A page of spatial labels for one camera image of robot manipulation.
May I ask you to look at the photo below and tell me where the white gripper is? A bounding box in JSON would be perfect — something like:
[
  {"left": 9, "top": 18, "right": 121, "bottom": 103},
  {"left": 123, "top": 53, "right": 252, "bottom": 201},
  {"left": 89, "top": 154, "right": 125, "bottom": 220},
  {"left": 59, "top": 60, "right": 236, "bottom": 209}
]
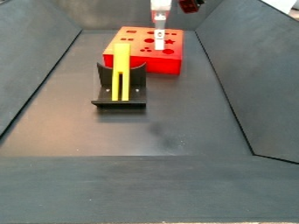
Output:
[{"left": 150, "top": 0, "right": 172, "bottom": 51}]

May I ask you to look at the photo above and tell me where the yellow square-circle peg object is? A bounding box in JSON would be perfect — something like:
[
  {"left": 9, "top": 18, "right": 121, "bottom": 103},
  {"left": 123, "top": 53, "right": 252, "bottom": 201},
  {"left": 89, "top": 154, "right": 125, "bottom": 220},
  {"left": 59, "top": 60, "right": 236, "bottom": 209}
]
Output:
[{"left": 111, "top": 43, "right": 130, "bottom": 101}]

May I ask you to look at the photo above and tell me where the red fixture block with holes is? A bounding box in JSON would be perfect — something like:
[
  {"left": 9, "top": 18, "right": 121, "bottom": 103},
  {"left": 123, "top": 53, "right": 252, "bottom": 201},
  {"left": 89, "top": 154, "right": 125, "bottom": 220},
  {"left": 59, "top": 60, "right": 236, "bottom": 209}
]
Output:
[{"left": 102, "top": 26, "right": 182, "bottom": 75}]

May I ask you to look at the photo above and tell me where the black curved regrasp stand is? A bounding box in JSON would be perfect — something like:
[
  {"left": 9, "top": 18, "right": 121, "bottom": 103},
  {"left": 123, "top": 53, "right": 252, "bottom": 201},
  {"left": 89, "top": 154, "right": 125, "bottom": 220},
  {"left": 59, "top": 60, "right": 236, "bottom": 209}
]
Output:
[{"left": 90, "top": 64, "right": 145, "bottom": 108}]

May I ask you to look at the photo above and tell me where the red black camera box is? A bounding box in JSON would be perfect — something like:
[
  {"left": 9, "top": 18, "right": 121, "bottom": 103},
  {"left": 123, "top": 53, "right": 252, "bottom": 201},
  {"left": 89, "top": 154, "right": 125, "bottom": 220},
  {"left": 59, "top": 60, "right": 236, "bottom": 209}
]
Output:
[{"left": 178, "top": 0, "right": 204, "bottom": 13}]

